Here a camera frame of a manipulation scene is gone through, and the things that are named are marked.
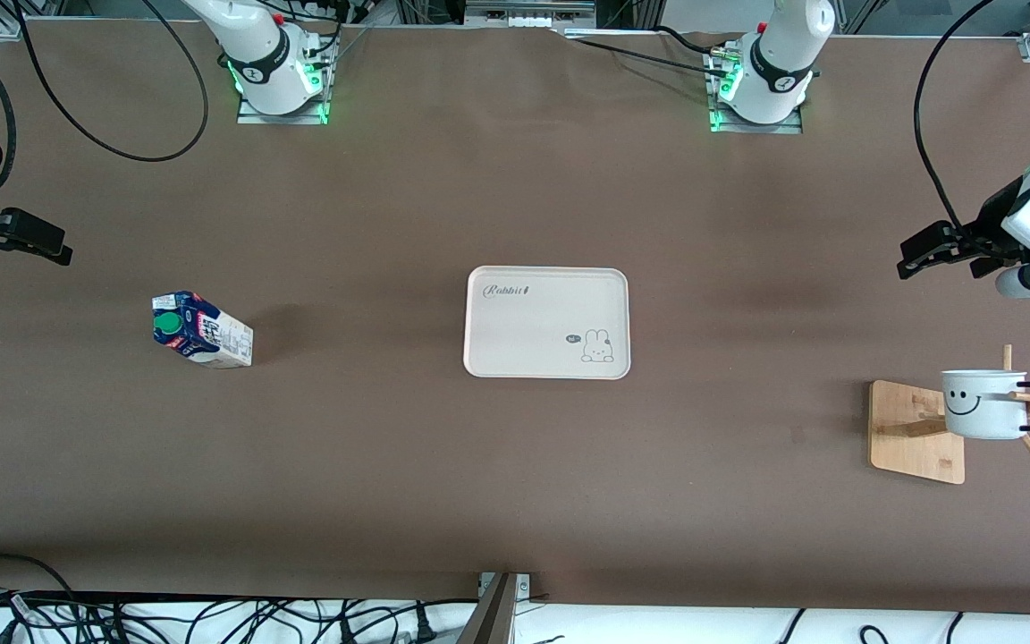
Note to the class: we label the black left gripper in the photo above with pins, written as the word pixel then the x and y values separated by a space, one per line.
pixel 985 232

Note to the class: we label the blue white milk carton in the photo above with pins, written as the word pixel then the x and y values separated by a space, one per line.
pixel 211 335

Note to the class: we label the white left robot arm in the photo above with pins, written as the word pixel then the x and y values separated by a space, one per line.
pixel 774 54

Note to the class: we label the cream rabbit print tray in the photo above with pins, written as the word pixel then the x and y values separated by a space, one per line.
pixel 551 313

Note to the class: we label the wooden mug tree stand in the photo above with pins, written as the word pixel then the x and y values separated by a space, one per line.
pixel 913 438

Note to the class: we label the white ledge panel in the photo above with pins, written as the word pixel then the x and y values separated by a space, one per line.
pixel 658 626

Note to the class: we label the grey equipment box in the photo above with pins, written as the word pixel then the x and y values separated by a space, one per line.
pixel 528 11

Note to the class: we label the brown table cover sheet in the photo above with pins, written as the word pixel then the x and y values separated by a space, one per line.
pixel 515 501

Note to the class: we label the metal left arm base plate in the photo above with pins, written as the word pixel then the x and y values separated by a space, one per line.
pixel 722 127

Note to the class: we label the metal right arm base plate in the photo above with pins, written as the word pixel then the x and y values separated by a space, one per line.
pixel 251 114

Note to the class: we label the aluminium profile post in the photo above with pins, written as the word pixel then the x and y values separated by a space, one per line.
pixel 497 617

